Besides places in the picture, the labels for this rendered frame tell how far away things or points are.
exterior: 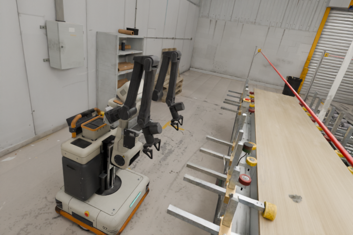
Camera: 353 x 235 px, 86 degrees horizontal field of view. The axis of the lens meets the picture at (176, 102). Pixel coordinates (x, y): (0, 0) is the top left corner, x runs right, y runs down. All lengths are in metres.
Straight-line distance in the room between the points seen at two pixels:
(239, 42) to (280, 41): 1.62
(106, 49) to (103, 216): 2.63
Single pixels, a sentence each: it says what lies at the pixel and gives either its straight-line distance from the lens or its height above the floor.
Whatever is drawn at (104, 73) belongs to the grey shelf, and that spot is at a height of 0.84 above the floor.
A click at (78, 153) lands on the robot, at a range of 1.69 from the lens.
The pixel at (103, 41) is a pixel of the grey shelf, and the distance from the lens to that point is 3.67.
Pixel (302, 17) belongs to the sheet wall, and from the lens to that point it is 9.38.
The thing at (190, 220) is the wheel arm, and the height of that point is 0.95.
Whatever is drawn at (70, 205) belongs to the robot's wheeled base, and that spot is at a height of 0.24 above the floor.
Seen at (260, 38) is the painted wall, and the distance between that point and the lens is 9.15.
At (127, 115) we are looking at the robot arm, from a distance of 1.23.
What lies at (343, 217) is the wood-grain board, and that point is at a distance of 1.63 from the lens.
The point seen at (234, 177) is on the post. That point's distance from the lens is 1.20.
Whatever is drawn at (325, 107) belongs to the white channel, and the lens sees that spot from 3.04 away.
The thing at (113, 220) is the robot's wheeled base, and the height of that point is 0.28.
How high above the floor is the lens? 1.78
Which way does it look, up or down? 21 degrees down
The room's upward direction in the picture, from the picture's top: 9 degrees clockwise
